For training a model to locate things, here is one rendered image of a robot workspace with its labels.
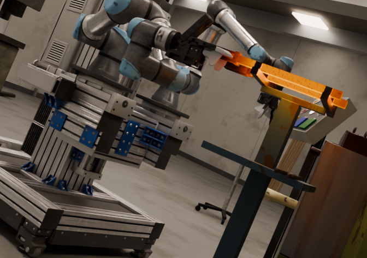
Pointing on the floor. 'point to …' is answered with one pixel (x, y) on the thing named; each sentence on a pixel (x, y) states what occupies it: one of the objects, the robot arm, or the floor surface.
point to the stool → (225, 199)
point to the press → (9, 57)
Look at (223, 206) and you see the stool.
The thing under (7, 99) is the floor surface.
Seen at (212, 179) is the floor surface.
